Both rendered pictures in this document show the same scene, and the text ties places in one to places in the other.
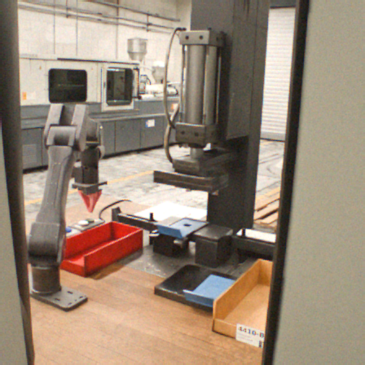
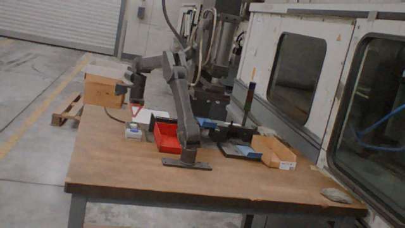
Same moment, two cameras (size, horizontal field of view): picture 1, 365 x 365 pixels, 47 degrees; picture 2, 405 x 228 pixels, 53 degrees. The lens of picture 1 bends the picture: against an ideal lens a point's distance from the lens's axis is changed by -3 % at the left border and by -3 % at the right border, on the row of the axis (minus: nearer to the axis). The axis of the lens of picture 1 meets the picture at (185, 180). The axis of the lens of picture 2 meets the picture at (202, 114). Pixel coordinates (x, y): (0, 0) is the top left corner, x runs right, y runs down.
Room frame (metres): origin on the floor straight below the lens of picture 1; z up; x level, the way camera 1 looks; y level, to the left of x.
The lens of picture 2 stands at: (-0.23, 1.35, 1.48)
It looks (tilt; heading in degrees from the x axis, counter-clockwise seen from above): 13 degrees down; 316
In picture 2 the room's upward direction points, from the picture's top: 12 degrees clockwise
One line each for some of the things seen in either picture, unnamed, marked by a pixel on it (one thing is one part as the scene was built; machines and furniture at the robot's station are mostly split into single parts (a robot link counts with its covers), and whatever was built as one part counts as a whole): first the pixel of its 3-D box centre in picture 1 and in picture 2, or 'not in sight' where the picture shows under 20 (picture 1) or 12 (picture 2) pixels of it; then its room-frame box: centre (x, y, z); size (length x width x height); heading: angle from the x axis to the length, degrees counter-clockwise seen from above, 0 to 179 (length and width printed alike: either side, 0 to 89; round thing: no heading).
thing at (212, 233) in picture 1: (192, 228); (206, 122); (1.16, -0.03, 0.98); 0.20 x 0.10 x 0.01; 61
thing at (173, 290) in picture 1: (202, 287); (238, 151); (0.94, -0.05, 0.91); 0.17 x 0.16 x 0.02; 61
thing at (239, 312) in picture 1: (264, 301); (272, 152); (0.84, -0.18, 0.93); 0.25 x 0.13 x 0.08; 151
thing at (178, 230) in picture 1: (182, 223); (206, 120); (1.13, 0.00, 1.00); 0.15 x 0.07 x 0.03; 151
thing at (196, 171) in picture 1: (204, 138); (210, 71); (1.22, -0.05, 1.22); 0.26 x 0.18 x 0.30; 151
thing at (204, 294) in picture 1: (212, 286); (249, 149); (0.89, -0.07, 0.93); 0.15 x 0.07 x 0.03; 154
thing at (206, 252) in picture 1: (191, 242); (205, 130); (1.16, -0.03, 0.94); 0.20 x 0.10 x 0.07; 61
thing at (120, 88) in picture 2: (76, 173); (125, 91); (1.34, 0.35, 1.08); 0.11 x 0.07 x 0.06; 61
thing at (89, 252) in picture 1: (99, 246); (169, 137); (1.11, 0.23, 0.93); 0.25 x 0.12 x 0.06; 151
